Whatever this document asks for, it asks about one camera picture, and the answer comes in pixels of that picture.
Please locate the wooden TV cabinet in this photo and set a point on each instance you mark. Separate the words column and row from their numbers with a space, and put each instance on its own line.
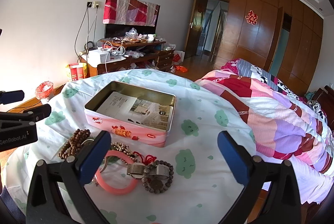
column 127, row 55

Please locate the wooden headboard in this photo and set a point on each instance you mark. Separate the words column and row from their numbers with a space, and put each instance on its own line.
column 325, row 96

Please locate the wall power socket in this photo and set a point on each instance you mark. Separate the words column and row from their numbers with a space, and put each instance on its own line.
column 93, row 4

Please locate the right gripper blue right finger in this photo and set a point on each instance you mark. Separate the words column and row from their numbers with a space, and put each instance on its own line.
column 282, row 203

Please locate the red knotted cord charm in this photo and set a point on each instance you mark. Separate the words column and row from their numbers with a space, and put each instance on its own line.
column 146, row 160

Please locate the red double happiness sticker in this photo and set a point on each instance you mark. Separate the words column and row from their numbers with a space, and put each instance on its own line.
column 251, row 18

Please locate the pink rectangular tin box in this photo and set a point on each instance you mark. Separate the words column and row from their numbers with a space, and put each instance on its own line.
column 146, row 135

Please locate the wooden wardrobe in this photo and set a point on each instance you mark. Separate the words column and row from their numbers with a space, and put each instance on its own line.
column 258, row 44

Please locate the silver metal watch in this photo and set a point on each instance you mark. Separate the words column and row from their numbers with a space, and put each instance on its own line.
column 139, row 171

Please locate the wooden door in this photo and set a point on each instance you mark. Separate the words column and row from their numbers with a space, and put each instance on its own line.
column 195, row 27

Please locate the red patchwork cloth cover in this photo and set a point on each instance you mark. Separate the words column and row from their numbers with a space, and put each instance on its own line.
column 130, row 12

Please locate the red yellow carton box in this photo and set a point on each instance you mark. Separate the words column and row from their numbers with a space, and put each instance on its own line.
column 76, row 71

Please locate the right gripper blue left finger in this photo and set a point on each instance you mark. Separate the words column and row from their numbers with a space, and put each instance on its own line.
column 45, row 203

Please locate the pink patchwork quilt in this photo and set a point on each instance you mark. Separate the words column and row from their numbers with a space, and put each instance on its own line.
column 282, row 125

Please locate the white box appliance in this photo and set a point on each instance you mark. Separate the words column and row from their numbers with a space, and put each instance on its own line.
column 96, row 57

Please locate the brown wooden bead mala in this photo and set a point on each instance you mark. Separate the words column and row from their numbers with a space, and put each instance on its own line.
column 75, row 144

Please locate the black television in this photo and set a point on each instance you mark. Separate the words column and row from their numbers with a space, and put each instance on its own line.
column 117, row 30

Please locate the red gift bag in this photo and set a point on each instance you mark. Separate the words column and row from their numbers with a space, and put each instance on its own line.
column 178, row 57

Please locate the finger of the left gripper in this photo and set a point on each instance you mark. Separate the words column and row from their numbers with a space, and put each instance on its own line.
column 36, row 113
column 11, row 97

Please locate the bin with red bag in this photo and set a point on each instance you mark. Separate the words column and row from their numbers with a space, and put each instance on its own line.
column 45, row 90

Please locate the pink bangle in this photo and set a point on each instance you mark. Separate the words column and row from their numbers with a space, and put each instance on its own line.
column 107, row 187

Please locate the paper booklet in tin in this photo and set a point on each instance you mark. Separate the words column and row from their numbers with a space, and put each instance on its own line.
column 136, row 111

